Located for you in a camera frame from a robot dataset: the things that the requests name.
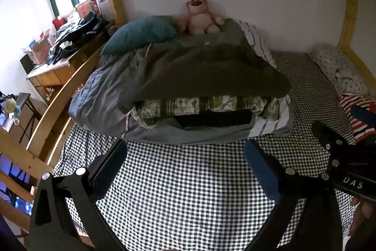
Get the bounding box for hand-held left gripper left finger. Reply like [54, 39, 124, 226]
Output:
[29, 139, 128, 251]

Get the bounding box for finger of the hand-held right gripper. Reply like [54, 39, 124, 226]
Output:
[311, 121, 376, 172]

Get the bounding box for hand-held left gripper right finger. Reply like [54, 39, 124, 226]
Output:
[244, 139, 344, 251]

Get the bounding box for grey lettered zip hoodie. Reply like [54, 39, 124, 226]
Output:
[117, 33, 292, 113]

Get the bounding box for person's right hand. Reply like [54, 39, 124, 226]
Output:
[348, 196, 376, 235]

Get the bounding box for white dotted pillow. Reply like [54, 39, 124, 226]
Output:
[308, 45, 371, 96]

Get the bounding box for folded black garment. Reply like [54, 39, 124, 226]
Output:
[173, 110, 255, 129]

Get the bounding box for black white checkered bed sheet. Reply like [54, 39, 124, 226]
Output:
[53, 51, 362, 251]

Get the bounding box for grey duvet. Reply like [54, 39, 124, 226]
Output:
[68, 44, 294, 146]

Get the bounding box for folded camouflage jacket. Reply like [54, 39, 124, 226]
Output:
[132, 94, 282, 128]

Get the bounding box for small toy figure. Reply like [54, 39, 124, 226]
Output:
[3, 98, 22, 120]

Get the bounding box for white grey striped pillow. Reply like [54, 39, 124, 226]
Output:
[235, 20, 294, 138]

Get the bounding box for paper shopping bag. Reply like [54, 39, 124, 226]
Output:
[29, 36, 52, 63]

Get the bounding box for grey green folded cloth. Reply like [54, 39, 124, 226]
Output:
[219, 19, 247, 43]

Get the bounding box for teal pillow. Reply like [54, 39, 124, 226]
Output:
[100, 16, 178, 56]

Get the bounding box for red white carton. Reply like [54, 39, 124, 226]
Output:
[75, 0, 102, 18]

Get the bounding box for pink teddy bear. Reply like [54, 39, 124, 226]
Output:
[179, 0, 225, 35]

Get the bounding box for wooden bunk bed frame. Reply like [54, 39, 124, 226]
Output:
[0, 0, 376, 251]

